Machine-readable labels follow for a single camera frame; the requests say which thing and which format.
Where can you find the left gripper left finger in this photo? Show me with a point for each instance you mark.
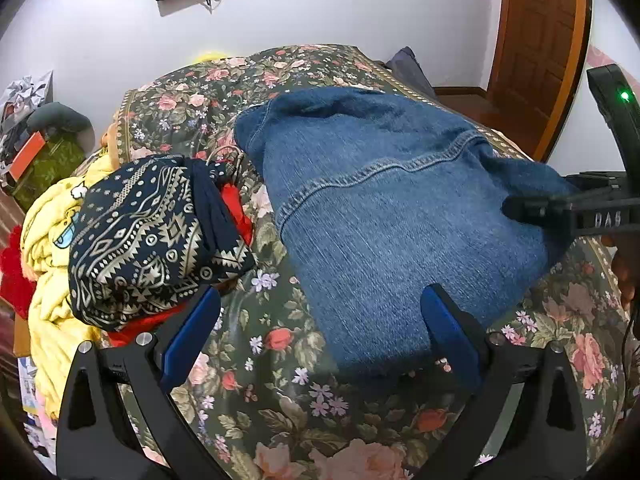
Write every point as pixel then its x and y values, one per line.
pixel 181 338

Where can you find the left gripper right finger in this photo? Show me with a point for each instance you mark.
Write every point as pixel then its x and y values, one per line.
pixel 456 335

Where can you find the blue denim jacket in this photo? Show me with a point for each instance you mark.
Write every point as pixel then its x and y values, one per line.
pixel 375 197

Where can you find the person's right hand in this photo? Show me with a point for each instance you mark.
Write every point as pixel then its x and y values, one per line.
pixel 625 263

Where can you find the floral green bedspread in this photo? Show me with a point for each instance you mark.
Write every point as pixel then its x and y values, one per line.
pixel 264 396

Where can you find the navy patterned garment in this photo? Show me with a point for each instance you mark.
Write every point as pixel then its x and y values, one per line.
pixel 148 236

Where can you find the yellow cartoon fleece blanket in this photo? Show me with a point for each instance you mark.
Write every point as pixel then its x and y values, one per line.
pixel 47 233

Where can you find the red garment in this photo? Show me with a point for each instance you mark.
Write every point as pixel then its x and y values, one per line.
pixel 15 288

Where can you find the wooden door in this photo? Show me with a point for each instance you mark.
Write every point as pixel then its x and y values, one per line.
pixel 539 57

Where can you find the green patterned storage box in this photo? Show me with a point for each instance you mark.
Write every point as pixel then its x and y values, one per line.
pixel 56 161

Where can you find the grey purple bag on floor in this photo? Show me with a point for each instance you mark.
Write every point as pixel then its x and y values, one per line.
pixel 404 67

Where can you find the orange box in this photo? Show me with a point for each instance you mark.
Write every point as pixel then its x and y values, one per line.
pixel 28 153

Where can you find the grey pillow on pile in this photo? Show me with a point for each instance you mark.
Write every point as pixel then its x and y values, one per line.
pixel 54 118

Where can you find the silver gift wrap pile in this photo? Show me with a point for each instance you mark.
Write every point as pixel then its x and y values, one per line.
pixel 22 97

